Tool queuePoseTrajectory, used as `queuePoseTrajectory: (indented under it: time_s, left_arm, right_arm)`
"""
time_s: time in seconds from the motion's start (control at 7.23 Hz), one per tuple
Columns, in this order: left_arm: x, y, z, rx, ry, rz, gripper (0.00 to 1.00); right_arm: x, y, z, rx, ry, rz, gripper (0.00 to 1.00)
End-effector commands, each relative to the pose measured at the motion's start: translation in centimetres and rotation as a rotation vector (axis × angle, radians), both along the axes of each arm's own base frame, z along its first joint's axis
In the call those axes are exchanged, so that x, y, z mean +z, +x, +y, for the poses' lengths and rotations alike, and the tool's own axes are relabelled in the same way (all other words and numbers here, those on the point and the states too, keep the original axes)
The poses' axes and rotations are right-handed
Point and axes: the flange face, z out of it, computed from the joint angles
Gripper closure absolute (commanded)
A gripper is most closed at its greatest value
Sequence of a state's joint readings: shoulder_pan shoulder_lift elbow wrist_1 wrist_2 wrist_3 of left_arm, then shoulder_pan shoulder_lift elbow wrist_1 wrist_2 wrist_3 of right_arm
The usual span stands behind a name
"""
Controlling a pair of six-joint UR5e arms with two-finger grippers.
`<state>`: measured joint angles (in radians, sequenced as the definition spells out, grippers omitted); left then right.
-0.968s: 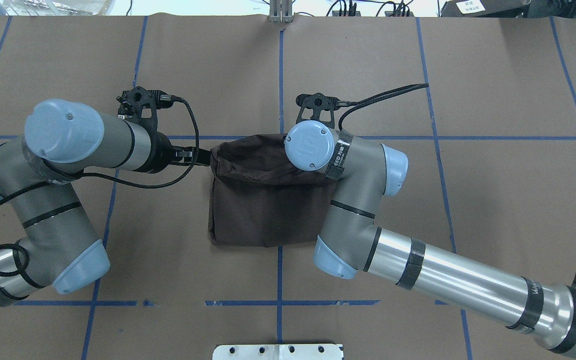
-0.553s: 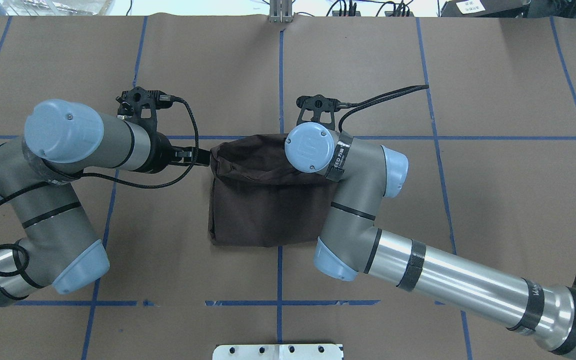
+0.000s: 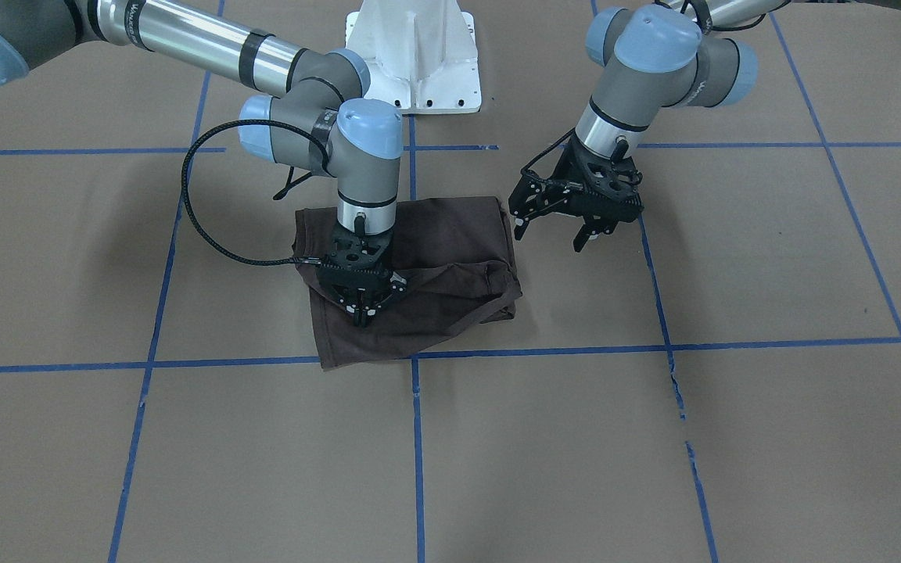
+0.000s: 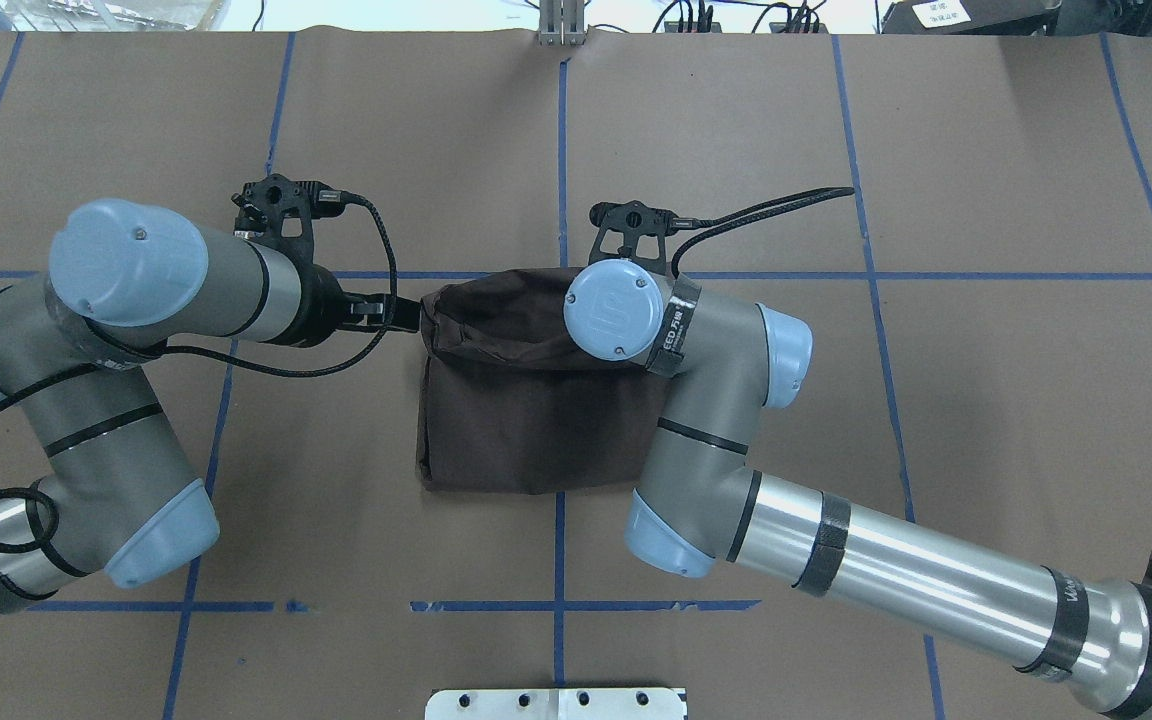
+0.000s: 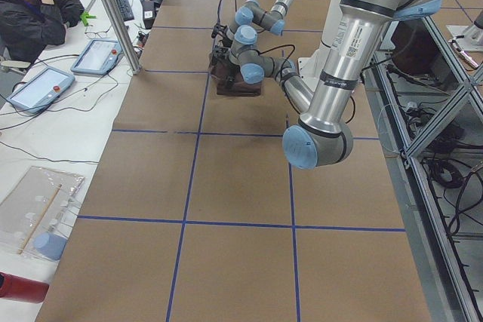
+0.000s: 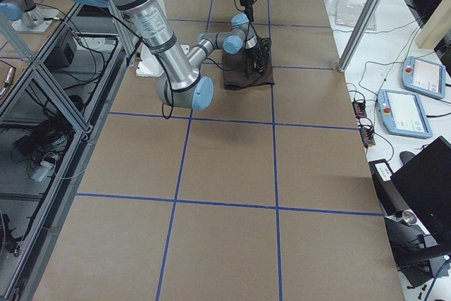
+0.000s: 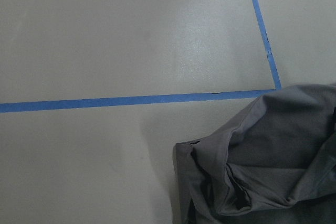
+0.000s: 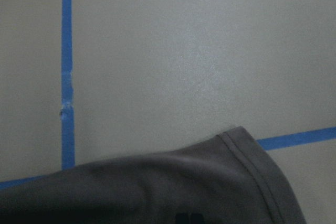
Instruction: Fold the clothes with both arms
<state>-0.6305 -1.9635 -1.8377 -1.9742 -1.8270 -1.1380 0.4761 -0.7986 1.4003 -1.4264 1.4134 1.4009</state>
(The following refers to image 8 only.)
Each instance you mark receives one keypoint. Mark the dark brown t-shirt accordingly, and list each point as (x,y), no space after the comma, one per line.
(226,179)

